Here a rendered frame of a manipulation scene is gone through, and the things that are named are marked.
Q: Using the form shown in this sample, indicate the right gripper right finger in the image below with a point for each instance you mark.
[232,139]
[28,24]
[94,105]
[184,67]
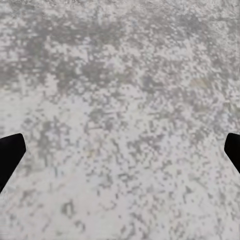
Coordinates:
[232,149]

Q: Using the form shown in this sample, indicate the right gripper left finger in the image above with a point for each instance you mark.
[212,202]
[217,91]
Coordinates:
[12,150]

